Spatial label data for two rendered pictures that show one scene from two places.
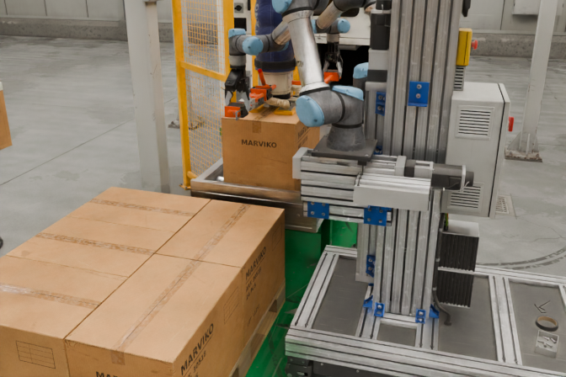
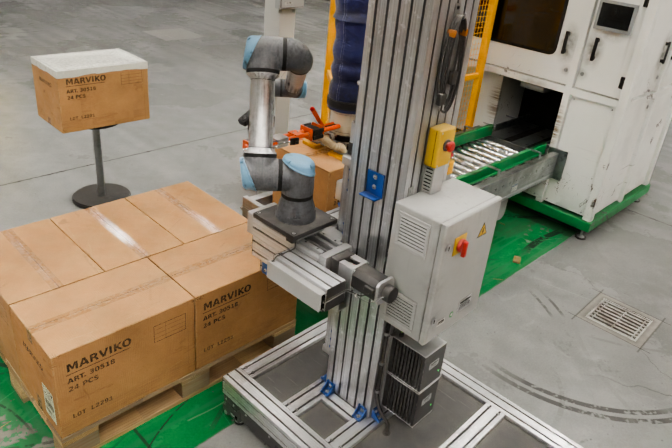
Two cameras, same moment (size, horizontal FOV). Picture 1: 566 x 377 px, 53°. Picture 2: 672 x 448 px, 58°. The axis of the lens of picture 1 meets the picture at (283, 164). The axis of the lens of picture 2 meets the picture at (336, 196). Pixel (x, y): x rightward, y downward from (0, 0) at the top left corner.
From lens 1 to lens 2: 1.32 m
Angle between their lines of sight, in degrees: 24
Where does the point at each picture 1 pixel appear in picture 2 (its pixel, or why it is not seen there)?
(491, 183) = (423, 306)
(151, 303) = (93, 301)
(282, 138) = (318, 182)
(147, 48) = not seen: hidden behind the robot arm
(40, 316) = (14, 280)
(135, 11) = (271, 16)
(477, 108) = (416, 220)
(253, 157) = not seen: hidden behind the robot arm
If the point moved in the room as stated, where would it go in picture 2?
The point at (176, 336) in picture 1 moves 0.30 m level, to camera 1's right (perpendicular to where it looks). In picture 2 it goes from (77, 337) to (138, 369)
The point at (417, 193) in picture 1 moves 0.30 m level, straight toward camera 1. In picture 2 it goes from (311, 291) to (239, 329)
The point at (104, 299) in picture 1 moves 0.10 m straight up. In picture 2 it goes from (68, 283) to (65, 263)
